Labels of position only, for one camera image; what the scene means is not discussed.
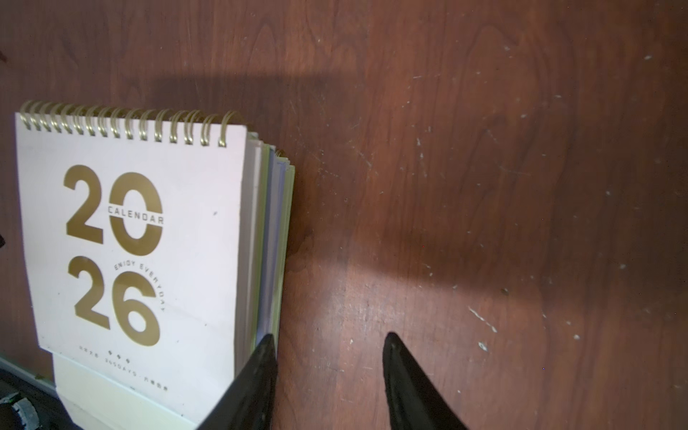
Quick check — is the pink 2026 desk calendar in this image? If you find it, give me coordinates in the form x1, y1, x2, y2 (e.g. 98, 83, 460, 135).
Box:
16, 101, 266, 427

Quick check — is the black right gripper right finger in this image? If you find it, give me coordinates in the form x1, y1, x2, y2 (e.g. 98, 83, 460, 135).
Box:
383, 331, 468, 430

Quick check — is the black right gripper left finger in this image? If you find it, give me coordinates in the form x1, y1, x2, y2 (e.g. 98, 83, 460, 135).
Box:
198, 333, 278, 429

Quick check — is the green 2026 desk calendar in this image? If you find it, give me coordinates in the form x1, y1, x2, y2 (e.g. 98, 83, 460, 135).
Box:
271, 157, 296, 346

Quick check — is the purple 2026 calendar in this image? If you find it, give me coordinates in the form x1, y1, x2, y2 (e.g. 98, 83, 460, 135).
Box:
258, 146, 281, 343

